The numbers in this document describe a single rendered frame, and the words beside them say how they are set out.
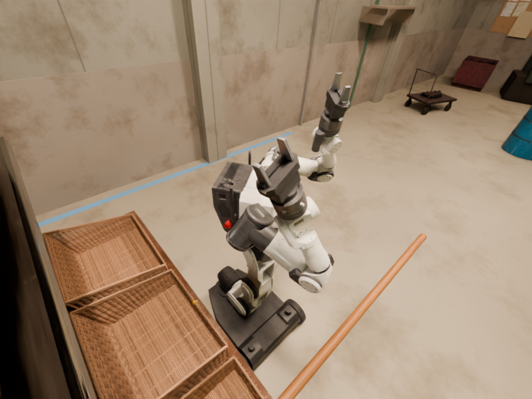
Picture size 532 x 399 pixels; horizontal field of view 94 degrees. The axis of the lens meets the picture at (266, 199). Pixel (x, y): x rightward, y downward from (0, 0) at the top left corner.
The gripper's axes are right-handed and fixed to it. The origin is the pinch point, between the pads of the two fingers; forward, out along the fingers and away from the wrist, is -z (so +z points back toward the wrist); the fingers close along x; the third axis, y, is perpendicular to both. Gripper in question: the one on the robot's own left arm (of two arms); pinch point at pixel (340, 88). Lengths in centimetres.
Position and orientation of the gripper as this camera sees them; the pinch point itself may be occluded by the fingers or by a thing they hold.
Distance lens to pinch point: 98.4
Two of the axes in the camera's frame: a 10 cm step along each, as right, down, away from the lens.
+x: 1.9, 8.1, -5.6
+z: -0.3, 5.7, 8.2
